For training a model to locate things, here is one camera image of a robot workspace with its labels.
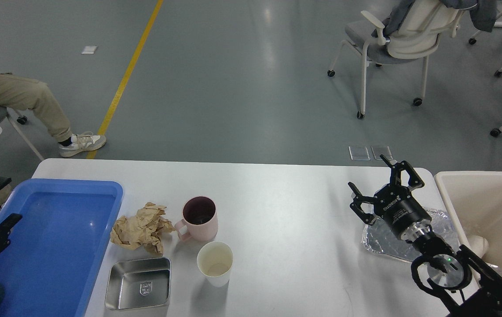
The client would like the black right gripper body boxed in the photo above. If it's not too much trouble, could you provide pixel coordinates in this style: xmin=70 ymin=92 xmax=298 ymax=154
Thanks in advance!
xmin=374 ymin=184 xmax=432 ymax=241

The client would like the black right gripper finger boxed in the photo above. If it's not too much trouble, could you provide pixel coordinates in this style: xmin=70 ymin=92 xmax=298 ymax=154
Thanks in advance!
xmin=379 ymin=154 xmax=425 ymax=191
xmin=348 ymin=182 xmax=379 ymax=225

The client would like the square stainless steel tray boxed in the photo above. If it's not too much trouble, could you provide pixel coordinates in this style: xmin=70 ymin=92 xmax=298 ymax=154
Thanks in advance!
xmin=105 ymin=257 xmax=172 ymax=310

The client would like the pink mug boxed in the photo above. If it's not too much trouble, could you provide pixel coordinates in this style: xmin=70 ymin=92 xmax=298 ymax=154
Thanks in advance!
xmin=174 ymin=196 xmax=218 ymax=242

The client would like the aluminium foil tray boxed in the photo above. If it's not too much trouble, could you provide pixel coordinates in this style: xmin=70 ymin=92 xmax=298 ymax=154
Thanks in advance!
xmin=361 ymin=206 xmax=460 ymax=262

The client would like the left floor outlet plate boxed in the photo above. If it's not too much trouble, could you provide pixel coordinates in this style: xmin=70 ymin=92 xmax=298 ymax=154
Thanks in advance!
xmin=348 ymin=146 xmax=371 ymax=161

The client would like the floor outlet plate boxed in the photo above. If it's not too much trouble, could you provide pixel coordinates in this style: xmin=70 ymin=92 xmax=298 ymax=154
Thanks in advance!
xmin=348 ymin=146 xmax=371 ymax=161
xmin=371 ymin=145 xmax=393 ymax=161

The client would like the right floor outlet plate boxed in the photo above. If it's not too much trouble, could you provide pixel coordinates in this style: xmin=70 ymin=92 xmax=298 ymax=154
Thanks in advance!
xmin=371 ymin=145 xmax=393 ymax=161

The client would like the blue plastic tray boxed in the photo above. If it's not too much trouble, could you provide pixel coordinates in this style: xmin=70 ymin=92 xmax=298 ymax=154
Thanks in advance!
xmin=0 ymin=179 xmax=123 ymax=317

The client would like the beige plastic bin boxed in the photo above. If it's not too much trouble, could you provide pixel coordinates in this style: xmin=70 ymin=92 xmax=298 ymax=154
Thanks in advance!
xmin=435 ymin=171 xmax=502 ymax=269

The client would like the seated person in khaki trousers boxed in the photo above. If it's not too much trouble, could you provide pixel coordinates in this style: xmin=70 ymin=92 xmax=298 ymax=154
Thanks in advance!
xmin=0 ymin=26 xmax=107 ymax=207

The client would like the crumpled brown paper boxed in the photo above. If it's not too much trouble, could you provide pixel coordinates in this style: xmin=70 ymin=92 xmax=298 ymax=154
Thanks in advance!
xmin=110 ymin=202 xmax=176 ymax=256

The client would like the white grey office chair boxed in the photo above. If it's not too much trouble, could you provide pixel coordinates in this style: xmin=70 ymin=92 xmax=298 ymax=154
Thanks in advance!
xmin=327 ymin=0 xmax=464 ymax=120

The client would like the white paper cup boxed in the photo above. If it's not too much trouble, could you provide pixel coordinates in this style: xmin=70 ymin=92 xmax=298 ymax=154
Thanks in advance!
xmin=196 ymin=241 xmax=233 ymax=288

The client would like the grey jacket on chair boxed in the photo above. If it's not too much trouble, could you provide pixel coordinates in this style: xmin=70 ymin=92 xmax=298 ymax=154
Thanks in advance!
xmin=372 ymin=0 xmax=498 ymax=37

